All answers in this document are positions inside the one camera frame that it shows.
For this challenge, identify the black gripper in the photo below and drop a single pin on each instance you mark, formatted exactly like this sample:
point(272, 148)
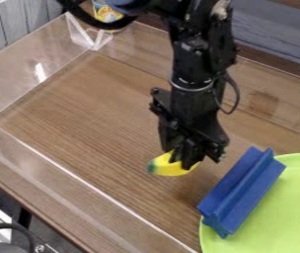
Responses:
point(188, 126)

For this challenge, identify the yellow labelled tin can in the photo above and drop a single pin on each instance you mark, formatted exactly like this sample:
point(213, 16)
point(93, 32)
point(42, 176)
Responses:
point(104, 13)

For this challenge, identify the clear acrylic barrier wall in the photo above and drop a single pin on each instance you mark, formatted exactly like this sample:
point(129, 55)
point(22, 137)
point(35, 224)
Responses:
point(78, 137)

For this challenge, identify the blue plastic block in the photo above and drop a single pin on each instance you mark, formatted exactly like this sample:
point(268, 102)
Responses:
point(228, 204)

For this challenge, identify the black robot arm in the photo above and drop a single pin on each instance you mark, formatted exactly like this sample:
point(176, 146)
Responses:
point(204, 52)

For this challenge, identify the green plate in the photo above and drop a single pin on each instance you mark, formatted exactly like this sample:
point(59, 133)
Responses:
point(271, 230)

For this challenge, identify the yellow toy banana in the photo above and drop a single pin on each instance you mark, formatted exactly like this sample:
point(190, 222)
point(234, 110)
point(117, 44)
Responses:
point(162, 166)

